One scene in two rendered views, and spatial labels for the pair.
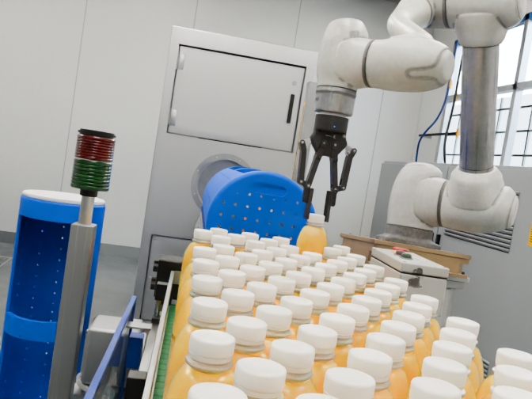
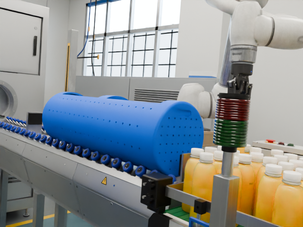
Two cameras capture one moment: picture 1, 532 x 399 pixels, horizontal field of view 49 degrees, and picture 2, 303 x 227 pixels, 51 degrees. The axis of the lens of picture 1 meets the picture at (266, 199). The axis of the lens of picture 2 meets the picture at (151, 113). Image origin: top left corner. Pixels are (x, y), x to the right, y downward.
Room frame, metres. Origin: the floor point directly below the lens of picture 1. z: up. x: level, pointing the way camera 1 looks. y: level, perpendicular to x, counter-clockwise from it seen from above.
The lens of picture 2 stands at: (0.59, 0.79, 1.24)
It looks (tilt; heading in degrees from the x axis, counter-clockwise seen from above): 3 degrees down; 324
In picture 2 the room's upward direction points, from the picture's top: 4 degrees clockwise
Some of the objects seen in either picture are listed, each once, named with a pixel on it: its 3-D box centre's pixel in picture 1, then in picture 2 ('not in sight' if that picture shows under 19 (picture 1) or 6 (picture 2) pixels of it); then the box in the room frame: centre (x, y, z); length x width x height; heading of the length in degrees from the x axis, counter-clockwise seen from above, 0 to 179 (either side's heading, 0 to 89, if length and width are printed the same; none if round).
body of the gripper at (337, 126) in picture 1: (328, 136); (241, 77); (1.31, -0.12, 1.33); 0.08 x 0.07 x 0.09; 97
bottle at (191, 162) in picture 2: not in sight; (195, 182); (1.28, 0.09, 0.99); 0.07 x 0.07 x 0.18
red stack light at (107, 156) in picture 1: (95, 148); (232, 109); (0.99, 0.30, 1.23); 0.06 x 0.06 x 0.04
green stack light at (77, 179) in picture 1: (91, 174); (230, 132); (0.99, 0.30, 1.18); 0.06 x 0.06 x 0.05
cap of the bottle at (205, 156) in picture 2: (203, 234); (206, 156); (1.22, 0.12, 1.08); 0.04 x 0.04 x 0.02
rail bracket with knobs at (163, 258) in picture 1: (173, 279); (157, 192); (1.34, 0.18, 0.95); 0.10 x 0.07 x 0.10; 97
